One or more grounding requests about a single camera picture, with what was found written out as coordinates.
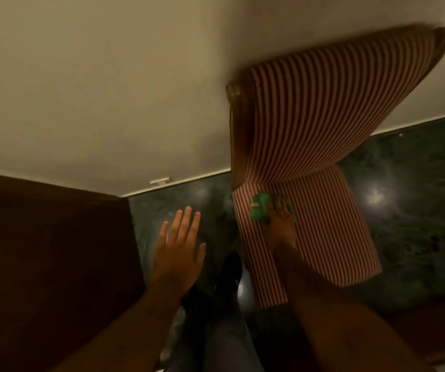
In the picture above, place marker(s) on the person's left hand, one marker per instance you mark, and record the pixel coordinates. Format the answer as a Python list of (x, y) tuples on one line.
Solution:
[(178, 259)]

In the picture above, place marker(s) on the person's right leg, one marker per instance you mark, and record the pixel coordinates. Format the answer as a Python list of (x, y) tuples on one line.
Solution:
[(226, 344)]

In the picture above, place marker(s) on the brown wooden furniture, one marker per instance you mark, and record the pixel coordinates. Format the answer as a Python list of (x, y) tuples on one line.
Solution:
[(439, 329)]

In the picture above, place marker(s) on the person's right hand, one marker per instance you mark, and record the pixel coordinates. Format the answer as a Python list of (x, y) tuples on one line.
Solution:
[(280, 228)]

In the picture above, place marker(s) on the person's leg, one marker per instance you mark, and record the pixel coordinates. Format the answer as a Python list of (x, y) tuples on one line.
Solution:
[(226, 344), (178, 337)]

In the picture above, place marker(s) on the person's right forearm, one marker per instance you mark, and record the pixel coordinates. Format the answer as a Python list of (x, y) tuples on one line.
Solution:
[(342, 325)]

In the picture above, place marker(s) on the person's left leg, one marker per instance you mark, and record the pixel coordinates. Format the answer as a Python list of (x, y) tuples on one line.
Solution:
[(178, 337)]

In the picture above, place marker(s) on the red white striped chair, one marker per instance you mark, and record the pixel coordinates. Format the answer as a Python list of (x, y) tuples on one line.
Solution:
[(315, 112)]

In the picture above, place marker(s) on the person's left forearm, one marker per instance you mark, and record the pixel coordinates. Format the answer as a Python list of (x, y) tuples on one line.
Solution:
[(129, 337)]

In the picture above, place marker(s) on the green cleaning cloth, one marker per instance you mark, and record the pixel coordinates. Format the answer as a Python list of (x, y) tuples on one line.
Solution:
[(259, 209)]

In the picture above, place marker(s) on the black shoe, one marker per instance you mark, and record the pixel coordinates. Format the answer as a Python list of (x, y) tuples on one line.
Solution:
[(230, 273), (197, 302)]

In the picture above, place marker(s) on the white door stopper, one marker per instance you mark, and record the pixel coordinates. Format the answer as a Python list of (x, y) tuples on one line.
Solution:
[(160, 181)]

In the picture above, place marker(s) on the brown wooden door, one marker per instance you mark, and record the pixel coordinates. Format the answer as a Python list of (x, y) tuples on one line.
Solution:
[(44, 267)]

